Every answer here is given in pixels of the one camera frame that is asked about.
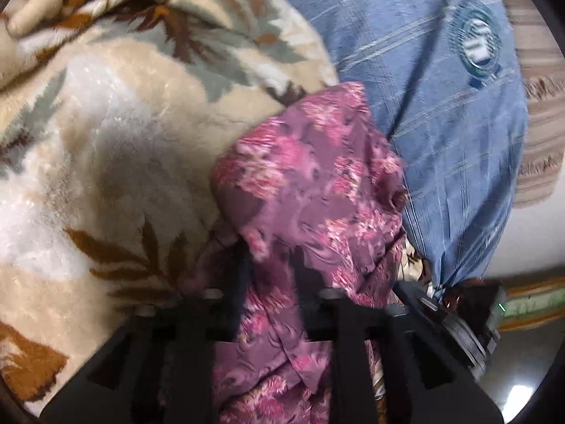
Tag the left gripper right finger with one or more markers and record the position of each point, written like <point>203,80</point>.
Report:
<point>424,381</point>

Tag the beige leaf-print fleece blanket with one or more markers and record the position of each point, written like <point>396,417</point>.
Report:
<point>113,113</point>

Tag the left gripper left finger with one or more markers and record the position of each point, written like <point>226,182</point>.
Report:
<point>158,367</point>

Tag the purple floral long-sleeve shirt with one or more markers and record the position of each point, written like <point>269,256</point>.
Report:
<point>274,326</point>

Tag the striped floral bolster pillow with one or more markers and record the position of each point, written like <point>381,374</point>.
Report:
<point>542,67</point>

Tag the blue plaid duvet bundle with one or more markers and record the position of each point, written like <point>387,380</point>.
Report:
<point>444,85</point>

